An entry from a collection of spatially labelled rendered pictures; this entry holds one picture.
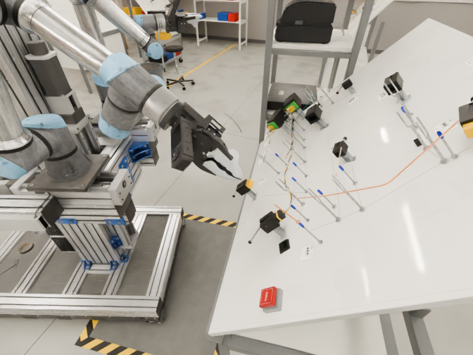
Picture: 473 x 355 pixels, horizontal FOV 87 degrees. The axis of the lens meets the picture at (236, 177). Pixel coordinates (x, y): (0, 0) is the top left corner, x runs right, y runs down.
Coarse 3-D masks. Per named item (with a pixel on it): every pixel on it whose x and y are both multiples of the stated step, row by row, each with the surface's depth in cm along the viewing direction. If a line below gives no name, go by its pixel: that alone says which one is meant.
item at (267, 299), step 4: (268, 288) 69; (272, 288) 68; (276, 288) 68; (264, 292) 69; (268, 292) 68; (272, 292) 67; (276, 292) 67; (260, 296) 69; (264, 296) 68; (268, 296) 67; (272, 296) 66; (260, 300) 68; (264, 300) 67; (268, 300) 66; (272, 300) 65; (260, 304) 67; (264, 304) 66; (268, 304) 65; (272, 304) 65
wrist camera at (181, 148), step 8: (184, 120) 51; (176, 128) 51; (184, 128) 50; (176, 136) 50; (184, 136) 48; (176, 144) 48; (184, 144) 47; (176, 152) 46; (184, 152) 45; (192, 152) 47; (176, 160) 46; (184, 160) 45; (192, 160) 46; (176, 168) 47; (184, 168) 47
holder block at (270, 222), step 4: (272, 212) 84; (264, 216) 85; (268, 216) 83; (272, 216) 81; (260, 220) 84; (264, 220) 83; (268, 220) 81; (272, 220) 81; (260, 224) 83; (264, 224) 82; (268, 224) 81; (272, 224) 81; (276, 224) 81; (264, 228) 82; (268, 228) 82; (272, 228) 82; (268, 232) 83
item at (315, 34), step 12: (300, 0) 131; (312, 0) 129; (324, 0) 132; (288, 12) 129; (300, 12) 128; (312, 12) 127; (324, 12) 126; (276, 24) 137; (288, 24) 132; (300, 24) 131; (312, 24) 131; (324, 24) 130; (276, 36) 136; (288, 36) 135; (300, 36) 134; (312, 36) 133; (324, 36) 132
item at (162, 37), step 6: (150, 12) 509; (156, 12) 504; (162, 12) 502; (156, 30) 490; (156, 36) 536; (162, 36) 531; (168, 36) 537; (174, 36) 569; (162, 42) 511; (180, 42) 575; (168, 54) 553; (180, 54) 585; (144, 60) 540; (150, 60) 542; (156, 60) 537; (162, 60) 526; (168, 60) 559; (174, 60) 565; (180, 60) 596
